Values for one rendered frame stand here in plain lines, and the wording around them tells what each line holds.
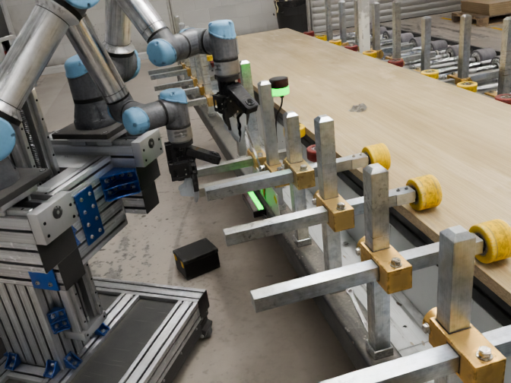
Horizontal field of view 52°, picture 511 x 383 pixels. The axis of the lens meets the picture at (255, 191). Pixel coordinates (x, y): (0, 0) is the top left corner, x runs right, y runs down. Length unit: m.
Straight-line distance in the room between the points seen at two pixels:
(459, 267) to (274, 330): 1.64
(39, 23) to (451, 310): 1.06
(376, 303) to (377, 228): 0.17
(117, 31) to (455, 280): 1.38
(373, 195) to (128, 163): 1.03
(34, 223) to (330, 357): 1.31
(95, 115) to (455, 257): 1.34
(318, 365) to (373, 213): 1.28
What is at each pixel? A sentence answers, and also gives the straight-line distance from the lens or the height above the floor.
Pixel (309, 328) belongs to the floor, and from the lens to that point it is 2.35.
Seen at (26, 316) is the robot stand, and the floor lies 0.46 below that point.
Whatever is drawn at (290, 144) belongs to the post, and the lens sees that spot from 1.43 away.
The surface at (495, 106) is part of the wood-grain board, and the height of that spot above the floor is 0.90.
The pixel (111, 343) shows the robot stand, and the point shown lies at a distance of 2.17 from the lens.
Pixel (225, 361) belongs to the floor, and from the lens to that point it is 2.26.
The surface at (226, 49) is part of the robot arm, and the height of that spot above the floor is 1.27.
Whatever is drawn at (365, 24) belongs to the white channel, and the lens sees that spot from 3.20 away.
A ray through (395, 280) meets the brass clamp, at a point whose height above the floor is 0.95.
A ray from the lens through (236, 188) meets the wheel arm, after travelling 1.39.
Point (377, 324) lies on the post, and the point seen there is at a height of 0.79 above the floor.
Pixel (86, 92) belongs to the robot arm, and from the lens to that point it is 1.81.
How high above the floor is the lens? 1.53
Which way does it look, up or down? 25 degrees down
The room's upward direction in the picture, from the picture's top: 8 degrees counter-clockwise
